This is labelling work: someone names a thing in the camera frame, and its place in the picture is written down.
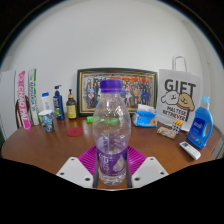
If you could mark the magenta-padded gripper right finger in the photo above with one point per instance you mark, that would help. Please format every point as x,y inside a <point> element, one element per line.
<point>148,170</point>

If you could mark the small patterned snack packet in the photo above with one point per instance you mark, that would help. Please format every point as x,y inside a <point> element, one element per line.
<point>166,132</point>

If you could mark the white remote control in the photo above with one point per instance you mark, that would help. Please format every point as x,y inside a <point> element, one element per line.
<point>190,150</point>

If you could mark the framed group picture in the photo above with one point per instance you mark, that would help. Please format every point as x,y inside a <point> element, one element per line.
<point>140,90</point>

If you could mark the clear purple-capped water bottle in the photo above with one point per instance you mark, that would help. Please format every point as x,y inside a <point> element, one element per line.
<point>111,133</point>

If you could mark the blue patterned paper cup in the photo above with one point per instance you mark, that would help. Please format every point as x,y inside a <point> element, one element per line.
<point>47,120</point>

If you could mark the small colourful puzzle cube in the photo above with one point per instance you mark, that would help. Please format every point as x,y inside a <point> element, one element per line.
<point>177,127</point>

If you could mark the small green packet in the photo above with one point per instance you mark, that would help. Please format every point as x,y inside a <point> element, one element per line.
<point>89,119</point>

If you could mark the amber pump bottle yellow label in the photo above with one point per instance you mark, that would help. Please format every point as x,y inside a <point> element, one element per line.
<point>71,108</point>

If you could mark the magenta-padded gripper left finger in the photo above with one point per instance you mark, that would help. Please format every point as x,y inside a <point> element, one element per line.
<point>75,170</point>

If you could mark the flat round red coaster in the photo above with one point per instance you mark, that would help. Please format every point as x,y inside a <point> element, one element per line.
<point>74,132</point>

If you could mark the white printed paper gift bag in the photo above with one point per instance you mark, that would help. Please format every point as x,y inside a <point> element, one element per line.
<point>178,96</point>

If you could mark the blue detergent bottle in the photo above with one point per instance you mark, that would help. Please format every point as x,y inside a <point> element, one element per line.
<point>199,128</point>

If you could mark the dark blue pump bottle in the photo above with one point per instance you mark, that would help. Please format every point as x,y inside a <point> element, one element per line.
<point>59,106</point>

